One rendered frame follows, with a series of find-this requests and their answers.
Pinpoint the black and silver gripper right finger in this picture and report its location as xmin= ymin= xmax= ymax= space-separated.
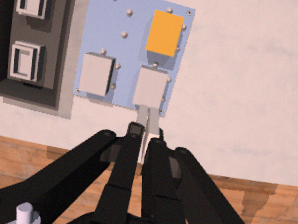
xmin=140 ymin=107 xmax=245 ymax=224

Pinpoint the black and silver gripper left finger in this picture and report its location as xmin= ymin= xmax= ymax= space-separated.
xmin=0 ymin=104 xmax=148 ymax=224

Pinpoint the orange rectangular block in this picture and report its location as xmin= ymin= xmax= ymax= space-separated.
xmin=146 ymin=10 xmax=184 ymax=57

